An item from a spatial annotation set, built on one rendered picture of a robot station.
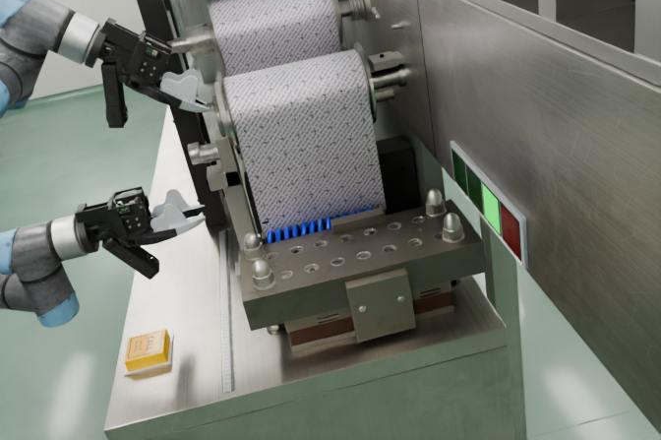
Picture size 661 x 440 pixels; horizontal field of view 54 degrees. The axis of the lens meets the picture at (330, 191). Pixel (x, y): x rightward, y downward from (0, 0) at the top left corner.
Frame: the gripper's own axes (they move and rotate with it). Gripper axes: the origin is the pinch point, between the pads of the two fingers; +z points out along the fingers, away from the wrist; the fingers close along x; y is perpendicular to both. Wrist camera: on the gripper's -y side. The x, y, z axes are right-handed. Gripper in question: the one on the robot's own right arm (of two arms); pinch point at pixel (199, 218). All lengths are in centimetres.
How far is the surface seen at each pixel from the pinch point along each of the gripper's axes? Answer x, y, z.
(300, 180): -0.5, 2.7, 19.2
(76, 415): 86, -109, -77
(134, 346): -10.2, -16.7, -16.1
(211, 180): 6.8, 3.5, 3.3
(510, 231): -43, 9, 41
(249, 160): -0.5, 8.7, 11.3
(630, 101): -65, 33, 42
